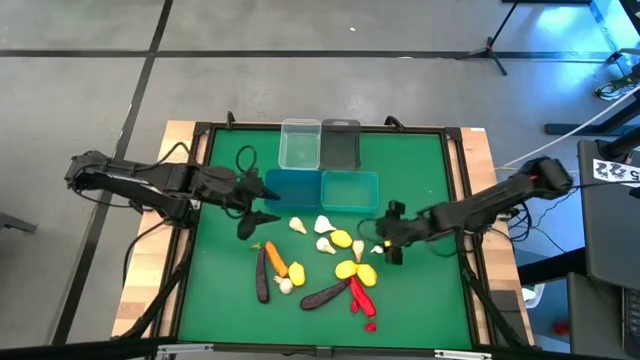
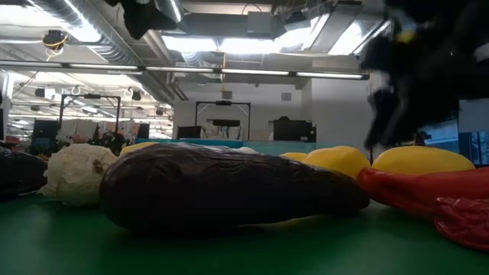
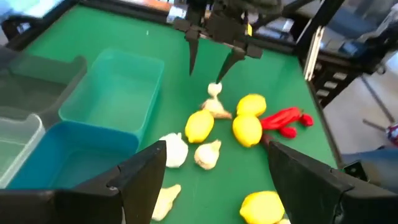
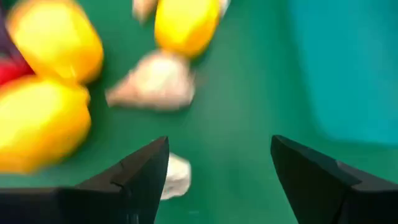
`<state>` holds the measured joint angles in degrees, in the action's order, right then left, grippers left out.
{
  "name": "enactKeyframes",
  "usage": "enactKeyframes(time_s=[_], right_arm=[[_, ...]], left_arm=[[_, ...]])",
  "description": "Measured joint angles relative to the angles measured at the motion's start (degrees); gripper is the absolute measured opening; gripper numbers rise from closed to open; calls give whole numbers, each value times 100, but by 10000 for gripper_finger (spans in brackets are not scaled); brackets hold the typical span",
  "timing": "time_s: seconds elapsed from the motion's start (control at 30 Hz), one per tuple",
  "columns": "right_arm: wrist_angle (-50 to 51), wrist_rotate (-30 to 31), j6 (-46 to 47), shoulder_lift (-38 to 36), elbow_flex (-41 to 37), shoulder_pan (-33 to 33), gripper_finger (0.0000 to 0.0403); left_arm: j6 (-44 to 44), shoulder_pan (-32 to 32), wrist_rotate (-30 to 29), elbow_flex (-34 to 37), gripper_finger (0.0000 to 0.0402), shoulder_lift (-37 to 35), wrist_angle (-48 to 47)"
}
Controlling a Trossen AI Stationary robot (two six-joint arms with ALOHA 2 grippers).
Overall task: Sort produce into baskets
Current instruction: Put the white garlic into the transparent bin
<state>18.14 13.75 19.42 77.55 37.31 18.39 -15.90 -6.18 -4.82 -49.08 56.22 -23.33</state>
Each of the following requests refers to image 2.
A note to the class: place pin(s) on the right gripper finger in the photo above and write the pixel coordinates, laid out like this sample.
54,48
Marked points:
382,118
416,118

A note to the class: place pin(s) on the yellow lemon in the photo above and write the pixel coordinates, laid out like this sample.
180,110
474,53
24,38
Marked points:
420,160
294,156
336,160
135,147

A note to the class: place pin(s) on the long red chili pepper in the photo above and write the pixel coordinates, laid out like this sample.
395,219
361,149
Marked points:
420,189

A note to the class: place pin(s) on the small red bell pepper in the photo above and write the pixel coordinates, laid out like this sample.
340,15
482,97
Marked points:
466,225

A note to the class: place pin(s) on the dark purple eggplant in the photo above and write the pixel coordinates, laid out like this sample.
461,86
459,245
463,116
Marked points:
229,191
19,173

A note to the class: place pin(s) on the white garlic bulb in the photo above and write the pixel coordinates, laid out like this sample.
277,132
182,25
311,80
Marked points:
76,175

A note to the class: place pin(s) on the black stand with stool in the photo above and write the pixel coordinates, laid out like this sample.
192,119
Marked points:
422,136

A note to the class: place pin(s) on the blue-lit window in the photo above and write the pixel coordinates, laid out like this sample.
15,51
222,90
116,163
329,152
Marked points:
443,133

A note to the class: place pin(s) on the black hanging spotlight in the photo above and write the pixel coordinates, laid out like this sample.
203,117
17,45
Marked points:
136,95
39,92

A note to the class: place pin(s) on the black monitor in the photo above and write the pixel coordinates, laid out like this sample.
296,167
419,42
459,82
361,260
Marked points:
45,130
143,130
294,131
189,132

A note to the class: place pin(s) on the teal translucent plastic bin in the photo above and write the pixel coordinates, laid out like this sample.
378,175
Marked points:
267,147

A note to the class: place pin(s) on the long linear ceiling light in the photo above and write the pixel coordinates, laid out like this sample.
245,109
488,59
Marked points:
252,72

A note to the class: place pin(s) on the blue flower bouquet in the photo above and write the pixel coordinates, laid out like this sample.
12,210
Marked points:
44,147

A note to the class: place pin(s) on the green table mat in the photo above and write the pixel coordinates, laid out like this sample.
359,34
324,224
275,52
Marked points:
57,244

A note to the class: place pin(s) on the shiny round air duct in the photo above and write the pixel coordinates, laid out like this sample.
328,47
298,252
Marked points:
172,9

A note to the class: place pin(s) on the silver corrugated air duct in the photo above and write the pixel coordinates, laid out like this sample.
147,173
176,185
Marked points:
114,49

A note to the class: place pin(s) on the black metal gantry frame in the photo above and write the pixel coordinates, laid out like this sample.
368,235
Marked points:
223,102
91,96

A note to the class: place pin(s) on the wall air vent grille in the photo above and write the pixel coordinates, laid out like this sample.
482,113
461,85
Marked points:
227,95
286,96

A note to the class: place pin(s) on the grey rectangular ceiling duct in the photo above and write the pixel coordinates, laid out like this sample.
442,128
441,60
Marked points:
261,23

